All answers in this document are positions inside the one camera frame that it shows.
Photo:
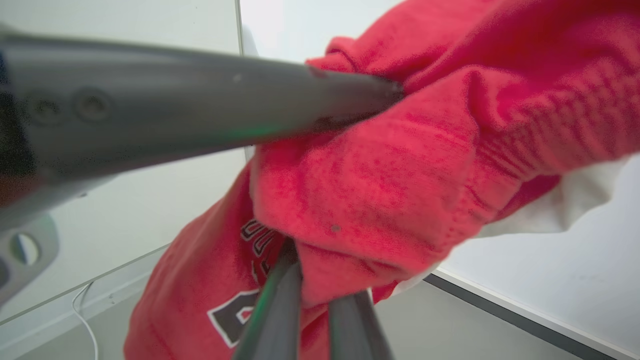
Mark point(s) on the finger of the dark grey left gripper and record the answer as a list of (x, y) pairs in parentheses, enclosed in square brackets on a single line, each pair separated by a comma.
[(175, 110)]

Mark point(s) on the white and black baseboard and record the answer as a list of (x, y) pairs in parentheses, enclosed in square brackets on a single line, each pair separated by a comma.
[(520, 317)]

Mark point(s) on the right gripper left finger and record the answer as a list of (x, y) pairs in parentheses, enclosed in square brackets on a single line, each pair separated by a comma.
[(275, 315)]

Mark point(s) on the red jersey with white trim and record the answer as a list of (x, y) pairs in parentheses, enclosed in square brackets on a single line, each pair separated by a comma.
[(400, 175)]

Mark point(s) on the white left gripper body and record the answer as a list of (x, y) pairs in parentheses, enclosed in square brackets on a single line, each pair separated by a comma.
[(35, 260)]

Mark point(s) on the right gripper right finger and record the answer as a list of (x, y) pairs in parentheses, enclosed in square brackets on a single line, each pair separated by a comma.
[(356, 330)]

